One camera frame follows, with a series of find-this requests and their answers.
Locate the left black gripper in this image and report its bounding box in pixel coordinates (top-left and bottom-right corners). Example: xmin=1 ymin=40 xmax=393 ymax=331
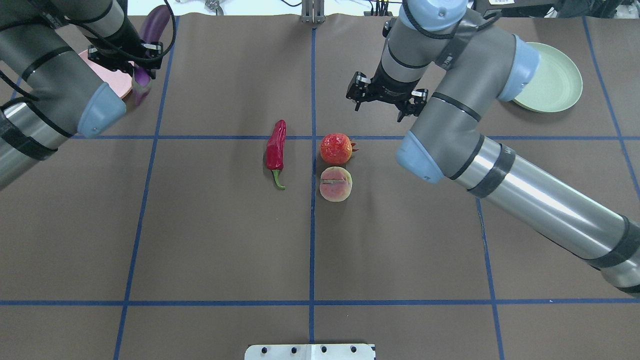
xmin=87 ymin=39 xmax=164 ymax=80

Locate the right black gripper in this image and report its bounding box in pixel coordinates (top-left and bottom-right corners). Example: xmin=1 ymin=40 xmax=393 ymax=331
xmin=345 ymin=71 xmax=429 ymax=123

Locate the purple eggplant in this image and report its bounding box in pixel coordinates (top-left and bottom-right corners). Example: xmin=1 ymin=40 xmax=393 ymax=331
xmin=131 ymin=5 xmax=171 ymax=106

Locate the red-orange pomegranate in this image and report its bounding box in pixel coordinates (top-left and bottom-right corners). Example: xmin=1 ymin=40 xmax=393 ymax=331
xmin=319 ymin=132 xmax=359 ymax=166

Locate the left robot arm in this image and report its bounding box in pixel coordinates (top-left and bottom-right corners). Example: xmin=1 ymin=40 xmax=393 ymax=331
xmin=0 ymin=0 xmax=176 ymax=189

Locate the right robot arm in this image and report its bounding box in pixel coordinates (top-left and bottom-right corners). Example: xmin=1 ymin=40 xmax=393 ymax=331
xmin=314 ymin=14 xmax=639 ymax=305

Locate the pink plate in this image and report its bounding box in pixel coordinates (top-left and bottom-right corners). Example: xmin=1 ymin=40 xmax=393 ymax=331
xmin=78 ymin=50 xmax=133 ymax=100

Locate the yellow-pink peach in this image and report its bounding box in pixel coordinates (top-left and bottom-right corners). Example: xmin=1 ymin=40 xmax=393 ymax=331
xmin=318 ymin=166 xmax=353 ymax=202

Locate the red chili pepper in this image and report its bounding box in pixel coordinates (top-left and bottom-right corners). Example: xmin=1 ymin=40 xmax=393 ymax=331
xmin=265 ymin=119 xmax=287 ymax=191

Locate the green plate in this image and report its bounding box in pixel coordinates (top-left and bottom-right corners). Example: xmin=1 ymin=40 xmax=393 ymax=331
xmin=512 ymin=42 xmax=583 ymax=113

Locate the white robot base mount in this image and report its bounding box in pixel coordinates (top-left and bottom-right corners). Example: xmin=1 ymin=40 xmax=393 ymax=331
xmin=244 ymin=343 xmax=377 ymax=360

